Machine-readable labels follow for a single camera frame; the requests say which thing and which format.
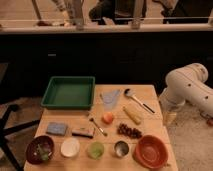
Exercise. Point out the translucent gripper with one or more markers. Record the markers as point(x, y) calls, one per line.
point(169, 112)

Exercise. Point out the orange apple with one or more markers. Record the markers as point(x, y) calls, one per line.
point(108, 118)

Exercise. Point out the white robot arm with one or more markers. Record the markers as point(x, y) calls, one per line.
point(186, 84)

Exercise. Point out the red bowl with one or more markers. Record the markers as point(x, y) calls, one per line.
point(151, 152)

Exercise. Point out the white bowl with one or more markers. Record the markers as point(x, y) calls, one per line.
point(70, 147)

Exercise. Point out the dark maroon bowl with greens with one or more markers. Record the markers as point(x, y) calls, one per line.
point(40, 150)

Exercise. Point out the bunch of dark grapes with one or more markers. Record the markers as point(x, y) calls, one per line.
point(133, 133)

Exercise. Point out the small metal cup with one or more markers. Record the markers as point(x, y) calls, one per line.
point(121, 149)

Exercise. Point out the light blue cloth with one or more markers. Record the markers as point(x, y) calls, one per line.
point(110, 98)

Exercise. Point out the green cup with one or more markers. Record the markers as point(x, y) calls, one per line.
point(95, 150)

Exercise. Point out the dark eraser block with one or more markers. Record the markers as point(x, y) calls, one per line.
point(83, 132)

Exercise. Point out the green plastic tray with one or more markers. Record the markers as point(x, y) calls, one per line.
point(69, 92)

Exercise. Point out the blue sponge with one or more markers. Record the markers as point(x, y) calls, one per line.
point(54, 128)

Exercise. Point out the black office chair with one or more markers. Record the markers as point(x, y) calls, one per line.
point(11, 103)

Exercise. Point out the metal spoon black handle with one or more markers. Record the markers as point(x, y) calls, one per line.
point(130, 94)

